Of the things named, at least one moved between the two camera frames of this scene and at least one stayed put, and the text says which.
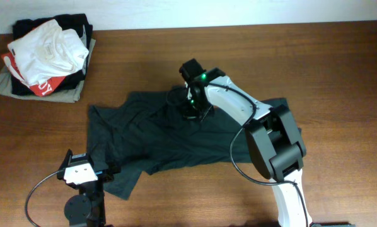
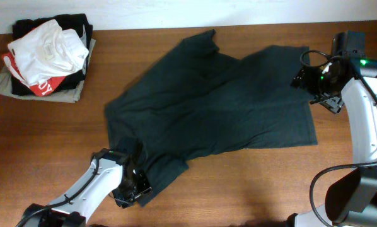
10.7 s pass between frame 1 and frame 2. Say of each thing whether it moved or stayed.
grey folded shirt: stayed
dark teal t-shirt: moved
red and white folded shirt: stayed
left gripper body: moved
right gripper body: moved
